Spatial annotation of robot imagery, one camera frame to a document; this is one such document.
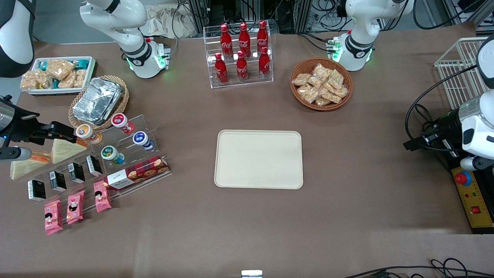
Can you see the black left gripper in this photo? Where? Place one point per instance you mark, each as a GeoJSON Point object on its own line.
{"type": "Point", "coordinates": [447, 124]}

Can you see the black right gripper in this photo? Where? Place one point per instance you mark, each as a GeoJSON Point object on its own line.
{"type": "Point", "coordinates": [24, 124]}

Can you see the triangular sandwich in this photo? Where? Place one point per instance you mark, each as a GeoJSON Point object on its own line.
{"type": "Point", "coordinates": [27, 168]}
{"type": "Point", "coordinates": [65, 152]}

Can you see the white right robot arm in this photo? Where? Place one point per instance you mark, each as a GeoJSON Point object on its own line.
{"type": "Point", "coordinates": [127, 23]}

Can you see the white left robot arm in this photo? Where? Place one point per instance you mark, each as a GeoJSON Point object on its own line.
{"type": "Point", "coordinates": [359, 23]}

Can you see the white rectangular snack tray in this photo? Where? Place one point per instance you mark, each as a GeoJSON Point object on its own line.
{"type": "Point", "coordinates": [90, 73]}

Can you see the beige serving tray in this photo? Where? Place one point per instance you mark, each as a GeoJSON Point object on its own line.
{"type": "Point", "coordinates": [258, 159]}

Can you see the orange lid yogurt cup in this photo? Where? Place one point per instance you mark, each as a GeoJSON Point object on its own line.
{"type": "Point", "coordinates": [85, 132]}

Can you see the small black carton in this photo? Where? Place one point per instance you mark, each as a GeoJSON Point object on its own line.
{"type": "Point", "coordinates": [94, 166]}
{"type": "Point", "coordinates": [76, 173]}
{"type": "Point", "coordinates": [58, 181]}
{"type": "Point", "coordinates": [37, 190]}

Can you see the puffed rice snack packet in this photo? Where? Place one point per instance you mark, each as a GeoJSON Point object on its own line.
{"type": "Point", "coordinates": [60, 68]}
{"type": "Point", "coordinates": [80, 78]}
{"type": "Point", "coordinates": [67, 82]}
{"type": "Point", "coordinates": [44, 80]}
{"type": "Point", "coordinates": [30, 81]}

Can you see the silver foil container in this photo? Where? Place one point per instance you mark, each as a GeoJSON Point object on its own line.
{"type": "Point", "coordinates": [96, 101]}

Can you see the green lid yogurt cup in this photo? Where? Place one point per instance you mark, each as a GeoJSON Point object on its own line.
{"type": "Point", "coordinates": [110, 153]}

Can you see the teal wrapped snack packet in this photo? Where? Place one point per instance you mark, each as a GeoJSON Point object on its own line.
{"type": "Point", "coordinates": [43, 65]}
{"type": "Point", "coordinates": [82, 63]}

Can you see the red lid yogurt cup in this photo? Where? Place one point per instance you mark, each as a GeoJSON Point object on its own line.
{"type": "Point", "coordinates": [120, 121]}

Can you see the pink snack packet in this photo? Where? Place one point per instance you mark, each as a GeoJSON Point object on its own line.
{"type": "Point", "coordinates": [102, 197]}
{"type": "Point", "coordinates": [53, 217]}
{"type": "Point", "coordinates": [75, 207]}

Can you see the foil container in wicker basket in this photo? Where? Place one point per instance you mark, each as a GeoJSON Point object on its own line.
{"type": "Point", "coordinates": [122, 104]}

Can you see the yellow emergency stop box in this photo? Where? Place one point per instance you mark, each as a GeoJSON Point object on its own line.
{"type": "Point", "coordinates": [476, 200]}

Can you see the blue lid yogurt cup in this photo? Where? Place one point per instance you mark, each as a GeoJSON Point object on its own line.
{"type": "Point", "coordinates": [141, 139]}

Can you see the clear crispy snack packet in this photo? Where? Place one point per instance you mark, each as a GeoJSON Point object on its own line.
{"type": "Point", "coordinates": [311, 96]}
{"type": "Point", "coordinates": [300, 79]}
{"type": "Point", "coordinates": [336, 79]}
{"type": "Point", "coordinates": [315, 82]}
{"type": "Point", "coordinates": [322, 102]}
{"type": "Point", "coordinates": [304, 90]}
{"type": "Point", "coordinates": [341, 92]}
{"type": "Point", "coordinates": [331, 96]}
{"type": "Point", "coordinates": [321, 70]}

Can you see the clear acrylic stepped display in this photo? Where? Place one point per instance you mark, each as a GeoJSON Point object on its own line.
{"type": "Point", "coordinates": [148, 125]}

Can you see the red plaid cookie box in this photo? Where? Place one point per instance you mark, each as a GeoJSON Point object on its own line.
{"type": "Point", "coordinates": [142, 172]}

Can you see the round wicker basket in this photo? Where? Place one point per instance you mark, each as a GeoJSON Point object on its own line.
{"type": "Point", "coordinates": [301, 65]}

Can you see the crumpled beige cloth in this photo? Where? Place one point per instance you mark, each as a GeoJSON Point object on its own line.
{"type": "Point", "coordinates": [166, 21]}

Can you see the clear acrylic bottle rack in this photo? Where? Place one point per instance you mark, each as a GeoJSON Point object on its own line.
{"type": "Point", "coordinates": [266, 82]}

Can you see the red cola bottle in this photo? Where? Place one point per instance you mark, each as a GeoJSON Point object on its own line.
{"type": "Point", "coordinates": [221, 71]}
{"type": "Point", "coordinates": [262, 36]}
{"type": "Point", "coordinates": [242, 69]}
{"type": "Point", "coordinates": [264, 65]}
{"type": "Point", "coordinates": [226, 42]}
{"type": "Point", "coordinates": [244, 38]}

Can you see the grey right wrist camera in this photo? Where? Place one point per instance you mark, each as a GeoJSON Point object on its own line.
{"type": "Point", "coordinates": [17, 153]}

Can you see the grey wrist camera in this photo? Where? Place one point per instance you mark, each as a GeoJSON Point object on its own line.
{"type": "Point", "coordinates": [17, 153]}
{"type": "Point", "coordinates": [476, 163]}

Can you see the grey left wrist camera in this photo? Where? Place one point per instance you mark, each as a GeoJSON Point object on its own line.
{"type": "Point", "coordinates": [476, 163]}

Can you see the aluminium frame rack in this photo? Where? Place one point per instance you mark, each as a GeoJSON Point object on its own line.
{"type": "Point", "coordinates": [289, 15]}

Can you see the silver metal bracket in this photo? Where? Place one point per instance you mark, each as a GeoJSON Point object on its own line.
{"type": "Point", "coordinates": [251, 274]}

